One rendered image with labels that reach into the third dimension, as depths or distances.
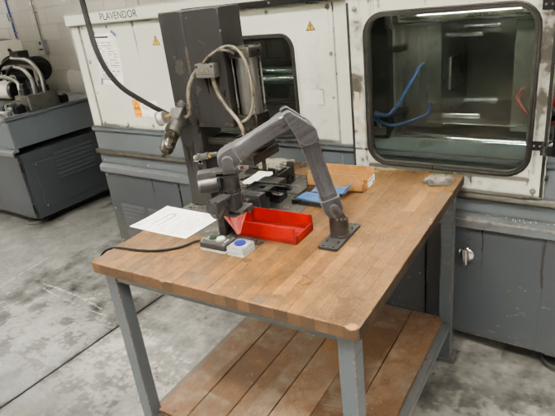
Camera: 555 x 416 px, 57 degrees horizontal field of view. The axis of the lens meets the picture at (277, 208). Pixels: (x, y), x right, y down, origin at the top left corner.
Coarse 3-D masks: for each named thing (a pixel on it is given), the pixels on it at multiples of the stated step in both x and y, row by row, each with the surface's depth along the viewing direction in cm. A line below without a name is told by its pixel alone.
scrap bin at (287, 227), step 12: (252, 216) 189; (264, 216) 187; (276, 216) 185; (288, 216) 182; (300, 216) 179; (252, 228) 177; (264, 228) 174; (276, 228) 171; (288, 228) 169; (300, 228) 180; (312, 228) 178; (276, 240) 174; (288, 240) 171; (300, 240) 171
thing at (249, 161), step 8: (216, 136) 204; (224, 136) 204; (232, 136) 202; (240, 136) 198; (272, 144) 196; (256, 152) 189; (264, 152) 191; (272, 152) 195; (248, 160) 186; (256, 160) 187; (240, 168) 193
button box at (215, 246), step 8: (200, 240) 178; (208, 240) 173; (216, 240) 172; (224, 240) 171; (232, 240) 172; (112, 248) 183; (120, 248) 182; (128, 248) 180; (136, 248) 179; (168, 248) 176; (176, 248) 176; (208, 248) 173; (216, 248) 170; (224, 248) 169
